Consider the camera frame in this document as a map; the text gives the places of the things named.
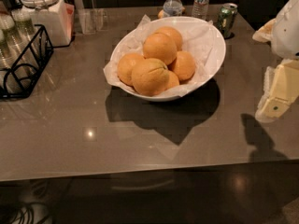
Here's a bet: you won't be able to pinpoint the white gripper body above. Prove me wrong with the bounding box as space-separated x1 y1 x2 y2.
271 0 299 59

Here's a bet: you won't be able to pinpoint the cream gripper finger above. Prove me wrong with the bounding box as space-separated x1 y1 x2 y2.
252 19 276 43
255 59 299 122

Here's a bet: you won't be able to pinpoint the white ceramic bowl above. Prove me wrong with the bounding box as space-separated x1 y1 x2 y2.
109 16 227 103

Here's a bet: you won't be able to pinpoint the small lower orange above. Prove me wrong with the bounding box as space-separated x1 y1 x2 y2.
166 71 179 89

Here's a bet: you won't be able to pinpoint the front large orange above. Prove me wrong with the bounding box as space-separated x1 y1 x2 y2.
132 58 169 96

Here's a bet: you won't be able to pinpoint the green soda can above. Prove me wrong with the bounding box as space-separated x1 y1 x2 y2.
216 3 237 38

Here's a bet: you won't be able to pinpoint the tall clear water bottle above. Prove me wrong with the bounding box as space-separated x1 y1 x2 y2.
192 0 209 20

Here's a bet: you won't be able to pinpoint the small water bottle white cap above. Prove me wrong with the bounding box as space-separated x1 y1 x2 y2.
163 0 183 18

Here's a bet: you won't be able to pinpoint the orange behind water bottle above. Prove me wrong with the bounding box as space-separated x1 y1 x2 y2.
157 10 164 19

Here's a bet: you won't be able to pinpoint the clear acrylic holder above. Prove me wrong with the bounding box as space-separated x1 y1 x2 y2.
78 8 107 35

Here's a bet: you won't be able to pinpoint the white lidded jar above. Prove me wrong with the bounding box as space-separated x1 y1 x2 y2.
21 0 75 47

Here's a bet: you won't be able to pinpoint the clear plastic cup stack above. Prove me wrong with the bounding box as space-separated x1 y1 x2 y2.
0 14 39 94

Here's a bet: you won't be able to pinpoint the black wire cup rack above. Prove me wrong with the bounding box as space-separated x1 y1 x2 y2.
0 25 53 99

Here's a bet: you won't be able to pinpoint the black cables on floor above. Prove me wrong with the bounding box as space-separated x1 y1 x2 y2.
6 201 55 224

